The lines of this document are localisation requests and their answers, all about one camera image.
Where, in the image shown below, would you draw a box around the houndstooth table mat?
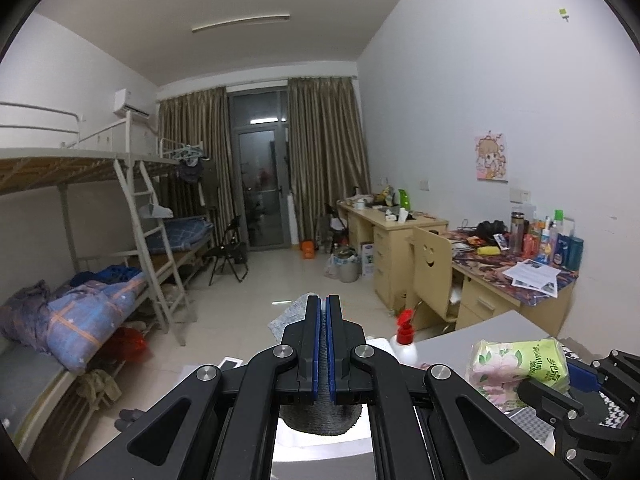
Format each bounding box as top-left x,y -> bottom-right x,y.
505,337 -> 636,456

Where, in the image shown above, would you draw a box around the white plastic bag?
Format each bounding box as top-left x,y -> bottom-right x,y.
324,252 -> 361,283

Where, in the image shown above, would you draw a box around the glass balcony door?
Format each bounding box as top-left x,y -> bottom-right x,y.
227,89 -> 293,251

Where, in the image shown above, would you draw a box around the wooden smiley face chair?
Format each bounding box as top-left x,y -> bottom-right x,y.
405,226 -> 458,333

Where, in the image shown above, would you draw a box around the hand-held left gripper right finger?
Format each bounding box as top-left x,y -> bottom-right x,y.
326,294 -> 581,480

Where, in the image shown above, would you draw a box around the hanging dark clothes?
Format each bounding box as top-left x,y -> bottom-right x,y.
177,157 -> 205,183

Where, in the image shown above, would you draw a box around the red plastic bag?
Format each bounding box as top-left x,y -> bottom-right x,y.
107,327 -> 151,361

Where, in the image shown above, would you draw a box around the ceiling tube light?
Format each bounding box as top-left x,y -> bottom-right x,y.
191,14 -> 291,34

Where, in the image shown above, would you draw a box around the white red-trigger spray bottle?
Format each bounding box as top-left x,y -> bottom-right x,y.
367,308 -> 427,367

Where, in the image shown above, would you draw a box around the grey knit cloth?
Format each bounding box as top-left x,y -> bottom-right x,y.
268,296 -> 362,436

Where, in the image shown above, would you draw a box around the white air conditioner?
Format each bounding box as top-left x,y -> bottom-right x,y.
112,88 -> 151,120

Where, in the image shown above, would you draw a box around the green capped white bottle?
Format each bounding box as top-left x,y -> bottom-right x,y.
550,208 -> 566,248

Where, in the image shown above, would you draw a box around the white metal bunk bed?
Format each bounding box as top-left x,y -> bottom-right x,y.
0,101 -> 211,461
150,137 -> 217,283

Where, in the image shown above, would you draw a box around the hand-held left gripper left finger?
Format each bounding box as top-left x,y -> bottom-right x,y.
65,294 -> 323,480

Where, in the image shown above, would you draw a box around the printed paper sheets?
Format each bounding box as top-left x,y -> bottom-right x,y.
501,259 -> 562,296

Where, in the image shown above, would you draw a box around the white bunk bed ladder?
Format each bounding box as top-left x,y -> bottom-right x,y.
114,159 -> 193,346

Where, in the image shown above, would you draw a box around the green pink tissue pack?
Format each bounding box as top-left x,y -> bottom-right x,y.
465,338 -> 571,413

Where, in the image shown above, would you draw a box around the dark blue garment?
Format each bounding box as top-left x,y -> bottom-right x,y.
70,265 -> 143,288

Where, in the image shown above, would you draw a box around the blue checked quilt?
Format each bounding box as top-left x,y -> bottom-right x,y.
47,277 -> 148,373

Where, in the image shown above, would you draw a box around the cartoon wall poster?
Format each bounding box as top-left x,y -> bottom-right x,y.
474,132 -> 509,182

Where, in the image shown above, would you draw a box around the olive cloth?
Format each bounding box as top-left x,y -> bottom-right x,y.
75,370 -> 121,403

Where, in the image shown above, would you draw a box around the teal bottle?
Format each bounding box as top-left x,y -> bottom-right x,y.
565,236 -> 584,271

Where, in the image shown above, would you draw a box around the blue plaid bedding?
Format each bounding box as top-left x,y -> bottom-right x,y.
145,217 -> 213,253

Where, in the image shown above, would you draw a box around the black headphones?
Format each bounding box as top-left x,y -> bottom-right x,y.
475,220 -> 508,241

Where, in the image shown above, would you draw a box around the wooden desk with printed cover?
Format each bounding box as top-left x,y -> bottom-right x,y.
447,227 -> 581,338

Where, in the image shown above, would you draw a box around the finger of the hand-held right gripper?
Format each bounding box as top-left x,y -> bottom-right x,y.
516,379 -> 585,430
566,361 -> 602,394

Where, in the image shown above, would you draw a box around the black folding chair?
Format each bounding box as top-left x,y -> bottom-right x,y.
202,215 -> 250,286

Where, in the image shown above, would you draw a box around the light wooden desk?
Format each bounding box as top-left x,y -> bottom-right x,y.
336,200 -> 449,311

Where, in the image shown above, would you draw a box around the brown curtain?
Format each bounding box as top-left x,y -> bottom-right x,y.
287,76 -> 371,246
157,87 -> 236,256

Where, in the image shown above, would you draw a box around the purple blanket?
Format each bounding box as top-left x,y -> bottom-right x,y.
0,280 -> 56,356

